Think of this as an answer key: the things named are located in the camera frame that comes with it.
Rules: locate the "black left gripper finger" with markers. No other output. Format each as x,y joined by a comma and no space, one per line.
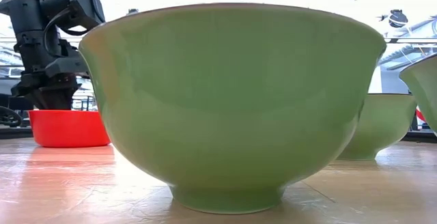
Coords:
65,101
41,102

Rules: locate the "red plastic bowl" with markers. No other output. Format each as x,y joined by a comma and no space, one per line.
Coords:
68,128

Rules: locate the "green bowl with floral inside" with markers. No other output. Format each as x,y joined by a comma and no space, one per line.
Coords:
232,97
425,91
382,125

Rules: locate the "black wheel-shaped object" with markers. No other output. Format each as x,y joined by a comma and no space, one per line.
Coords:
17,118

